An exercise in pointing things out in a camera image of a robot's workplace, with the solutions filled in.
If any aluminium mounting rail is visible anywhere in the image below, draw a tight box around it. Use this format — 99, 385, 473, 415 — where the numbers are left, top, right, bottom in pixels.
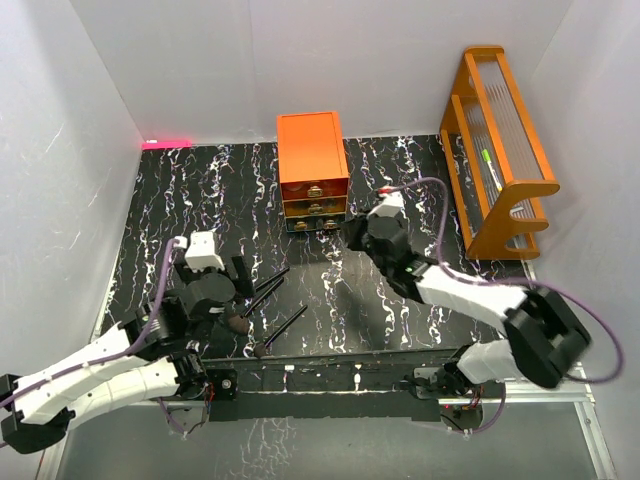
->
39, 358, 616, 479

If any thin black makeup brush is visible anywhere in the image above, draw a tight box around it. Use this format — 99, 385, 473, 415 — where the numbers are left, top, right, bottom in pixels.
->
254, 266, 290, 295

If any green marker pen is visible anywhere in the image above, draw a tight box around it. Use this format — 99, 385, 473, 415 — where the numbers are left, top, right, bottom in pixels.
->
481, 149, 502, 192

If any orange drawer cabinet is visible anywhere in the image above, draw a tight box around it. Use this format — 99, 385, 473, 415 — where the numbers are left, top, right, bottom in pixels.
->
277, 111, 350, 186

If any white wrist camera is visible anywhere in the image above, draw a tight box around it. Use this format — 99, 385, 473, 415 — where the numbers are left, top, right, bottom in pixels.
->
367, 186, 404, 218
184, 231, 225, 271

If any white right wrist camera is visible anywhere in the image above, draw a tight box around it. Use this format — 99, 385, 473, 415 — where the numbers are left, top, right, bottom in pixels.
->
367, 186, 404, 218

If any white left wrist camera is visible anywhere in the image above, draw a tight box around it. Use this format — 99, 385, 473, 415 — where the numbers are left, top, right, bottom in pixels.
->
184, 231, 225, 271

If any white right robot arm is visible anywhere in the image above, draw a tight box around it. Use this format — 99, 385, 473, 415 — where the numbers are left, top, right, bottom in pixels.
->
341, 214, 591, 397

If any large fluffy powder brush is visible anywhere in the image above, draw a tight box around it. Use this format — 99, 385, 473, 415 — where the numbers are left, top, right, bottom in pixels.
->
223, 278, 284, 336

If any small black makeup brush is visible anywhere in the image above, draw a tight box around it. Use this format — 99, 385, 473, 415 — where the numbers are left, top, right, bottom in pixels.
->
253, 305, 308, 358

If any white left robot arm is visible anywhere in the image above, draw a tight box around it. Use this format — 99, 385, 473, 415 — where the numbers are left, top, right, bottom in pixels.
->
1, 255, 255, 454

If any pink tape strip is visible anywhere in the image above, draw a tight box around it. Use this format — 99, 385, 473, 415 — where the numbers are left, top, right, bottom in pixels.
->
141, 140, 192, 151

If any orange wooden shelf rack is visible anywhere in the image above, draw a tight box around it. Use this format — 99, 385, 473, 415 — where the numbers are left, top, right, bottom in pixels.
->
440, 45, 560, 260

